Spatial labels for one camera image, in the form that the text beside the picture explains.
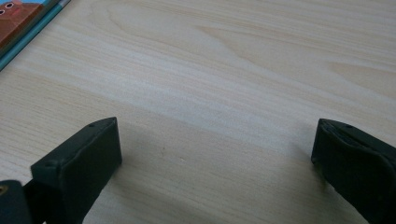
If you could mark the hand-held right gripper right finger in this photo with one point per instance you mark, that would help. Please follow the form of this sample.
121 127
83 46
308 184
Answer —
358 168

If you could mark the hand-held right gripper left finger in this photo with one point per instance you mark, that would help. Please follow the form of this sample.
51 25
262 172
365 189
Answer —
77 168

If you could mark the colourful cartoon hardcover book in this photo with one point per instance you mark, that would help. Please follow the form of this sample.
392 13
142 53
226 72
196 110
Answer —
18 21

